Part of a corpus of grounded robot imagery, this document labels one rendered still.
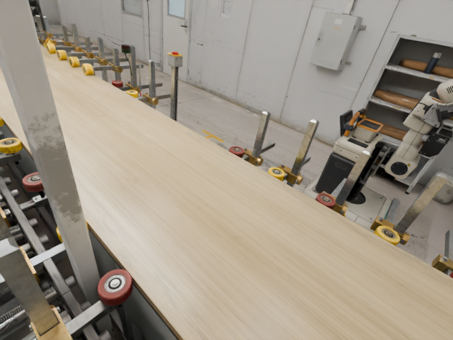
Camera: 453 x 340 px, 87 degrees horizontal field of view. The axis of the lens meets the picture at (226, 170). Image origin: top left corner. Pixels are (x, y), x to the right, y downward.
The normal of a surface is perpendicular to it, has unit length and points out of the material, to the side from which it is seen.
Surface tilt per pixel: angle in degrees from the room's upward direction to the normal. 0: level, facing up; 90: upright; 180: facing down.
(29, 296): 90
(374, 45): 90
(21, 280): 90
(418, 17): 90
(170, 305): 0
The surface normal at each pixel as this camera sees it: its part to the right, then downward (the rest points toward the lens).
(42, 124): 0.74, 0.46
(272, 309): 0.14, -0.82
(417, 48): -0.65, 0.34
